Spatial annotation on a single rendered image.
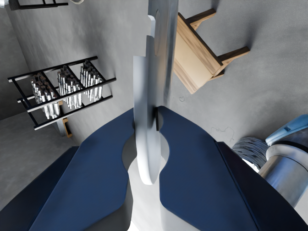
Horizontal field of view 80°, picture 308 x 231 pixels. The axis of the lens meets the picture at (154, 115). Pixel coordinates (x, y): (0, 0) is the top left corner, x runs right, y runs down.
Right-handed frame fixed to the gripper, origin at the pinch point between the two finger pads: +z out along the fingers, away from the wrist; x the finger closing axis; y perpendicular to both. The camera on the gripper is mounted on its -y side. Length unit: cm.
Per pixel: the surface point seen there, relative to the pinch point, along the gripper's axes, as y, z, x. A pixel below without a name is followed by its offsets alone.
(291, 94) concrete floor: 40, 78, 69
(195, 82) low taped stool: 32, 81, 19
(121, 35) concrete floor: 22, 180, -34
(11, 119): 298, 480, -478
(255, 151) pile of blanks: 74, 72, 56
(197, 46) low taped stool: 14, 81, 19
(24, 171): 337, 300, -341
